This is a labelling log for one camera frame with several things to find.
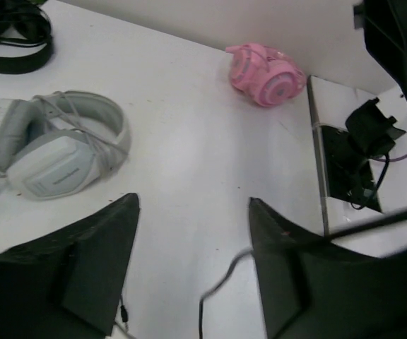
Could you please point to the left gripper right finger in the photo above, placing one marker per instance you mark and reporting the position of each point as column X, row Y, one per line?
column 326, row 291

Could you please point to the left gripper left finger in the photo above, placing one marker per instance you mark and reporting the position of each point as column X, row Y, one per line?
column 67, row 284

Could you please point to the grey white headphones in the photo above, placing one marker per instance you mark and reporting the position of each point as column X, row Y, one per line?
column 56, row 145

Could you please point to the blue pink cat-ear headphones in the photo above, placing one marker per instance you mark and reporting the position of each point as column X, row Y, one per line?
column 190, row 271

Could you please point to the large black headphones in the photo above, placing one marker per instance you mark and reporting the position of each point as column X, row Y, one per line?
column 25, row 25

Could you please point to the pink gaming headset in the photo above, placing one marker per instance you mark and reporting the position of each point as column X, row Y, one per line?
column 268, row 76

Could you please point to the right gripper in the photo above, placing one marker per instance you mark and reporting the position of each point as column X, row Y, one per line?
column 384, row 25

